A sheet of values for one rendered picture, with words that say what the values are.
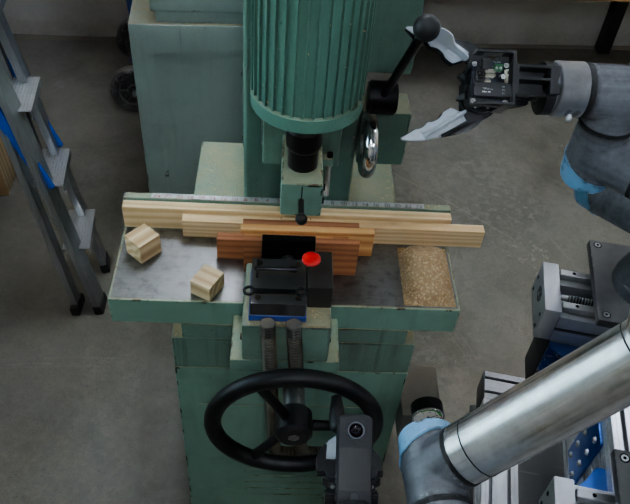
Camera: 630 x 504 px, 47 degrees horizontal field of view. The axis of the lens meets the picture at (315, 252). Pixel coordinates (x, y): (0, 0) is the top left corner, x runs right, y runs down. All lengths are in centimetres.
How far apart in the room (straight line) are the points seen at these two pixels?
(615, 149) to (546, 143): 222
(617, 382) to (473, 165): 235
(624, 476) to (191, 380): 77
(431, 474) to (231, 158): 99
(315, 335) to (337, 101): 36
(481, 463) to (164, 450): 138
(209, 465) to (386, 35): 99
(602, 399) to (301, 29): 59
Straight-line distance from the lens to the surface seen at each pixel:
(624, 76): 107
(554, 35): 402
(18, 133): 199
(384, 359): 137
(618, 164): 111
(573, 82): 104
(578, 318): 155
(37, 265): 263
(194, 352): 136
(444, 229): 136
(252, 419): 154
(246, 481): 177
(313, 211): 124
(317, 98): 106
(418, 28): 96
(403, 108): 139
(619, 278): 153
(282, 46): 103
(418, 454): 91
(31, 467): 218
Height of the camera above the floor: 185
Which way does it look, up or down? 46 degrees down
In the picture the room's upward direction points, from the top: 5 degrees clockwise
